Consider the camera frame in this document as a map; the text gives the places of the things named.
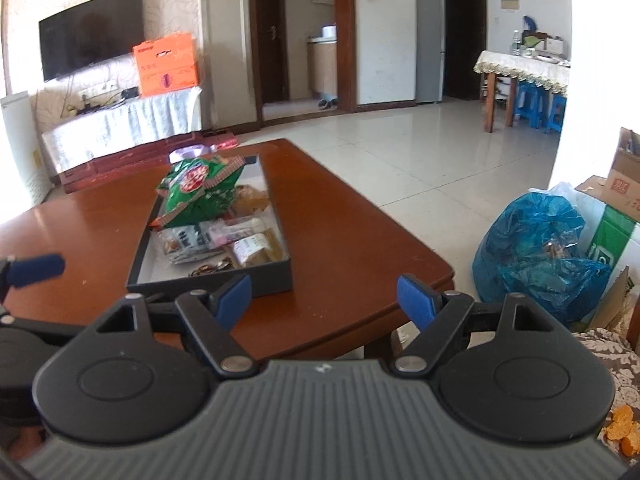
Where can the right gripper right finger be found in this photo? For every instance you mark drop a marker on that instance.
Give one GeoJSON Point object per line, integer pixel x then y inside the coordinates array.
{"type": "Point", "coordinates": [440, 318]}

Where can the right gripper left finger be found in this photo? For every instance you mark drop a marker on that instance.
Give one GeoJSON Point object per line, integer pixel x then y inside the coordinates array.
{"type": "Point", "coordinates": [208, 318]}

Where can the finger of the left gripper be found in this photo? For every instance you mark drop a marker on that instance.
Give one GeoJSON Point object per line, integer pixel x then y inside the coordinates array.
{"type": "Point", "coordinates": [19, 273]}

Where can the clear nut snack bag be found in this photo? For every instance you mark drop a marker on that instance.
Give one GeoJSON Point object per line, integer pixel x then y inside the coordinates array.
{"type": "Point", "coordinates": [186, 244]}

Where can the grey shallow tray box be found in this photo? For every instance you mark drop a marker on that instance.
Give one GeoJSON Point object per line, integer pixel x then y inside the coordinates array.
{"type": "Point", "coordinates": [151, 272]}

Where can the round green chip bag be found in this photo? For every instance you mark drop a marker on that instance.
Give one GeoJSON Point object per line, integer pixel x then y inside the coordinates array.
{"type": "Point", "coordinates": [197, 190]}

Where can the pink white candy packet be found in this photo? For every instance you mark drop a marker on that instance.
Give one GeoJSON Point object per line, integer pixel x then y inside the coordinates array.
{"type": "Point", "coordinates": [224, 232]}

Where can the green snack bag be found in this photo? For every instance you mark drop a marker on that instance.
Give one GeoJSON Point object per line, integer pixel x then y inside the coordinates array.
{"type": "Point", "coordinates": [251, 192]}

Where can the white air conditioner unit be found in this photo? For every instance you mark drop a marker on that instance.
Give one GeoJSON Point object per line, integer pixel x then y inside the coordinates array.
{"type": "Point", "coordinates": [19, 128]}

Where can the blue plastic bag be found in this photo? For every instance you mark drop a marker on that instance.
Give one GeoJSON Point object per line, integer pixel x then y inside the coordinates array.
{"type": "Point", "coordinates": [532, 248]}

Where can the purple white floor object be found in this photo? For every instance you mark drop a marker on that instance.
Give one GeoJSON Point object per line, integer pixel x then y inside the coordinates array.
{"type": "Point", "coordinates": [189, 152]}

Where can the tv cabinet with cloth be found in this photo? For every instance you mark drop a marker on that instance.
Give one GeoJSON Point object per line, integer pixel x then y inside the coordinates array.
{"type": "Point", "coordinates": [104, 145]}

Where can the cardboard box on floor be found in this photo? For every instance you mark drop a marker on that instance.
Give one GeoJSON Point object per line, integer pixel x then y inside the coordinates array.
{"type": "Point", "coordinates": [620, 189]}

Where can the blue plastic stool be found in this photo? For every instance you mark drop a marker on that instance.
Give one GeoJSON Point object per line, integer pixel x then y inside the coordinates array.
{"type": "Point", "coordinates": [556, 113]}
{"type": "Point", "coordinates": [531, 102]}

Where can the pair of slippers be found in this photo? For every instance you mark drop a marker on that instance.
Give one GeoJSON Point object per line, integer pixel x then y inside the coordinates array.
{"type": "Point", "coordinates": [330, 104]}

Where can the orange cardboard box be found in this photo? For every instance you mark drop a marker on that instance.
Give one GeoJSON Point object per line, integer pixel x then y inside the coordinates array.
{"type": "Point", "coordinates": [167, 64]}

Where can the dining table with lace cloth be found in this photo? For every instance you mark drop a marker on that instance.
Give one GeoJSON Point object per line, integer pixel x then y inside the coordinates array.
{"type": "Point", "coordinates": [492, 65]}

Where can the kitchen counter cabinet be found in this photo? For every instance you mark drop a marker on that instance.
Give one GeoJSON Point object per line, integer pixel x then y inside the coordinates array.
{"type": "Point", "coordinates": [322, 67]}

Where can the silver refrigerator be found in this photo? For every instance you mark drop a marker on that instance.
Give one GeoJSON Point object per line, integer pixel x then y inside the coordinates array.
{"type": "Point", "coordinates": [430, 50]}

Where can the black wall television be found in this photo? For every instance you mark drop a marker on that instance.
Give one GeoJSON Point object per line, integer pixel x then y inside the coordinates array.
{"type": "Point", "coordinates": [88, 34]}

